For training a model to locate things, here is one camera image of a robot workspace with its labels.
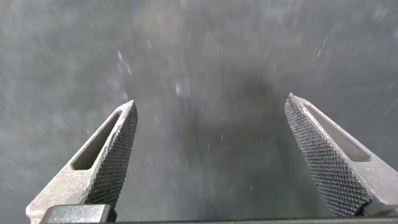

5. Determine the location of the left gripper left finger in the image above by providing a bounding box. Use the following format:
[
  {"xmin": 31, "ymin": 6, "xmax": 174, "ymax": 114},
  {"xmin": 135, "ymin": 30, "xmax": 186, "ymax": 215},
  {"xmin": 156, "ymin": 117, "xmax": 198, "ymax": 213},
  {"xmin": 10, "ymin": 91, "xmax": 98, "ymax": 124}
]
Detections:
[{"xmin": 26, "ymin": 100, "xmax": 139, "ymax": 224}]

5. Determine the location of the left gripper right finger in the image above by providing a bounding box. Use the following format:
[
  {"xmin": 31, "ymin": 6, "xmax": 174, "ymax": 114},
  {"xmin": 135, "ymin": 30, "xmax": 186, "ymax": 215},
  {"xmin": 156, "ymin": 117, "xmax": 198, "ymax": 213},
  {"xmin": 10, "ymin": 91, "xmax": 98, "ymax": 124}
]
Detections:
[{"xmin": 284, "ymin": 92, "xmax": 398, "ymax": 218}]

